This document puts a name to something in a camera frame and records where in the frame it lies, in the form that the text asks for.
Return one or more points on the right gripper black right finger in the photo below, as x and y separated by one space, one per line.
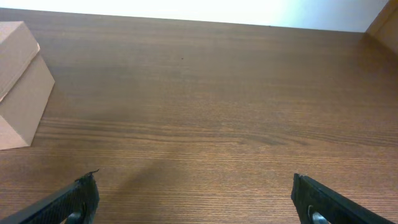
316 203

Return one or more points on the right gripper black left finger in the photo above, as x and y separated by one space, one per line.
75 203

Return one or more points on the brown cardboard box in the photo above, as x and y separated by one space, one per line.
26 84

